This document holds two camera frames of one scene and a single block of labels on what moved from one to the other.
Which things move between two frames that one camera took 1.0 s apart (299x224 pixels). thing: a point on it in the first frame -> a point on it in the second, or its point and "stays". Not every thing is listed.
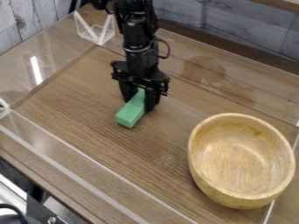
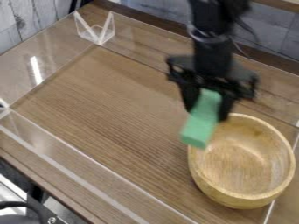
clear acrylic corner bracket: x=96 y=33 stays
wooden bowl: x=240 y=159 stays
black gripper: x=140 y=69 -> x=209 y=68
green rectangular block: x=133 y=110 -> x=200 y=124
